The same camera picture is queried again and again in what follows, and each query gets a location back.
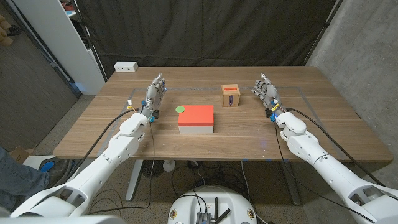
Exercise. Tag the white cabinet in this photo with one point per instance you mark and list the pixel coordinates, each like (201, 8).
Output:
(62, 40)

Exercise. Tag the wooden slotted box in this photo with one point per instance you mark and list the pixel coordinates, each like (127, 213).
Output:
(230, 96)

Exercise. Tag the black round fan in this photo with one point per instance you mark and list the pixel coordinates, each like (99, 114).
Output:
(153, 169)

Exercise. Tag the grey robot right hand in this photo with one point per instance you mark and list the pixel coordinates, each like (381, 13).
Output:
(270, 91)

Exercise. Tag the grey table leg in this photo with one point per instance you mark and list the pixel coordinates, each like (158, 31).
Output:
(290, 183)

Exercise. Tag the black backdrop stand pole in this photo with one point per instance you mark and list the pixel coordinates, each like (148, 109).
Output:
(323, 28)
(90, 40)

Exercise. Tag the black electronics box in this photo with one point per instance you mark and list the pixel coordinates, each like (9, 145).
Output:
(203, 218)

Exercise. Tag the white table leg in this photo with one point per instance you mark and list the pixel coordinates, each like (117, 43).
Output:
(134, 180)

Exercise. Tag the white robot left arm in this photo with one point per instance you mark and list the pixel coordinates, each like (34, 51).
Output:
(105, 158)

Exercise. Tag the wooden blocks stack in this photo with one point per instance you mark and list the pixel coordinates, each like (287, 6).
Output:
(4, 31)

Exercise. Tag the white robot torso shell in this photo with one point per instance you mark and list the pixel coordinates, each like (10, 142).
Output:
(62, 220)

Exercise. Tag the dark leather shoe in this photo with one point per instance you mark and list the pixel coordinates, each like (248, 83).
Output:
(62, 171)

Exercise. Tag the white round stand foot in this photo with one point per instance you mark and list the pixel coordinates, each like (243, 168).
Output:
(168, 165)

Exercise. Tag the blue foot pedal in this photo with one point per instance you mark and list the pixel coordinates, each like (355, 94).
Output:
(46, 166)

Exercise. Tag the white power outlet box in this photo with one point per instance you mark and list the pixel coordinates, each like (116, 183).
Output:
(125, 66)

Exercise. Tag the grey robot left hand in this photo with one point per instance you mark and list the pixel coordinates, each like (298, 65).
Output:
(154, 95)

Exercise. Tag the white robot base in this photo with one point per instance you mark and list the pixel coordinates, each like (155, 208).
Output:
(214, 202)

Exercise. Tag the red block with white base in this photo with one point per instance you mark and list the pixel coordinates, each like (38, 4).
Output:
(196, 116)

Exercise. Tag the person in blue jeans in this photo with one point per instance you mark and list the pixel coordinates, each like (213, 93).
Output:
(18, 177)

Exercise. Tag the black antenna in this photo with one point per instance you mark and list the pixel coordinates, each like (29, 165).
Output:
(216, 208)
(223, 215)

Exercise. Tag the brown cardboard box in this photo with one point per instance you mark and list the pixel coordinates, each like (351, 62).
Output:
(20, 154)

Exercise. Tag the green round coin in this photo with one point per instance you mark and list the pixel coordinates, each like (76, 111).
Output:
(180, 109)

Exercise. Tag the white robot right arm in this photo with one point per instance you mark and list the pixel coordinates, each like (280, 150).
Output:
(326, 165)

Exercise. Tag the black backdrop curtain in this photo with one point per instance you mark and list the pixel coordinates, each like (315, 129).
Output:
(202, 31)

